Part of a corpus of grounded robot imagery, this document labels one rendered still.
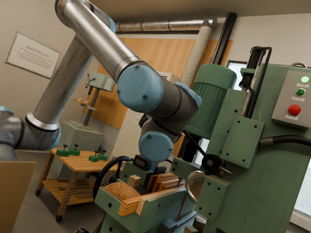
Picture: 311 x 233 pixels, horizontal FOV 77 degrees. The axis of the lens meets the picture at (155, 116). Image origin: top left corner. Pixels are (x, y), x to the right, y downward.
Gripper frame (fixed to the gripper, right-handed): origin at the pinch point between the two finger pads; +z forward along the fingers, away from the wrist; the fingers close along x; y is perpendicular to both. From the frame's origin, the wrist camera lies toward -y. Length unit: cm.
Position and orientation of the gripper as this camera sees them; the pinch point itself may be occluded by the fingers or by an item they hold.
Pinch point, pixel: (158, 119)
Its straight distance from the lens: 86.7
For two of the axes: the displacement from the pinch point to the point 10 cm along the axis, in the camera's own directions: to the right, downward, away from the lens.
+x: -6.0, 7.8, 1.8
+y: -8.0, -5.8, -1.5
